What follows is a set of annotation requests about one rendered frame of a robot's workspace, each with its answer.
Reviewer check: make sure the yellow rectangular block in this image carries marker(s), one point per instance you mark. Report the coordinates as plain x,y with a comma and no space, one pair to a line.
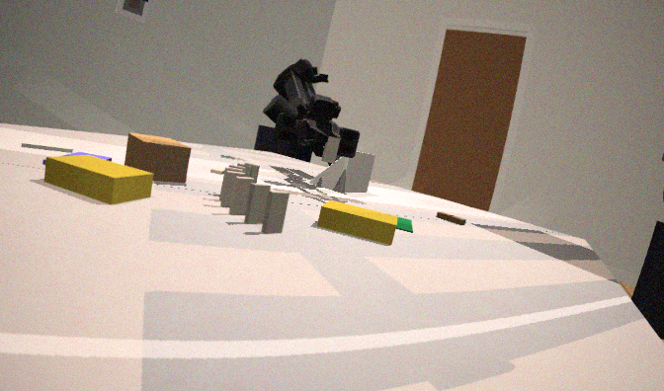
357,221
106,181

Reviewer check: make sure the purple flat rectangular block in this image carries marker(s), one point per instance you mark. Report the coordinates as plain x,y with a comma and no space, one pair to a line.
85,154

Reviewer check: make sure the green flat rectangular block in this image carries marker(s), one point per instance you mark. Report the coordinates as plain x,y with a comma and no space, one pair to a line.
404,224

